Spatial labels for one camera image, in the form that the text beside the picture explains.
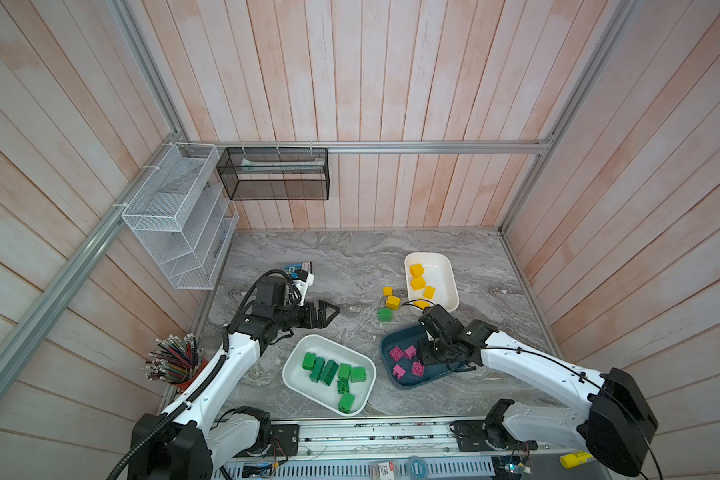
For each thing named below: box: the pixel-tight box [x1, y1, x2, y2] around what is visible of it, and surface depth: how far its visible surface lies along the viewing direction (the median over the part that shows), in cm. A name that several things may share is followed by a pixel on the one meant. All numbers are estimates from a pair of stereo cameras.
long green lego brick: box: [309, 356, 325, 383], surface depth 84 cm
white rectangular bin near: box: [282, 334, 377, 416], surface depth 84 cm
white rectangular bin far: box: [405, 252, 459, 313], surface depth 106 cm
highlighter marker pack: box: [285, 263, 302, 277], surface depth 109 cm
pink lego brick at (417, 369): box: [411, 361, 425, 377], surface depth 85 cm
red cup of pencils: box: [142, 333, 209, 392], surface depth 75 cm
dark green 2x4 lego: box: [320, 359, 339, 386], surface depth 84 cm
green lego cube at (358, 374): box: [351, 366, 367, 383], surface depth 84 cm
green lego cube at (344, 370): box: [338, 363, 352, 379], surface depth 85 cm
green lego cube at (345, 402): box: [338, 391, 355, 414], surface depth 80 cm
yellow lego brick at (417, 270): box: [409, 263, 425, 278], surface depth 109 cm
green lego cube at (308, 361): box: [302, 352, 316, 371], surface depth 86 cm
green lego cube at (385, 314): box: [377, 308, 393, 322], surface depth 97 cm
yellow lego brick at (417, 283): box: [410, 276, 427, 291], surface depth 104 cm
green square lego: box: [337, 379, 350, 394], surface depth 81 cm
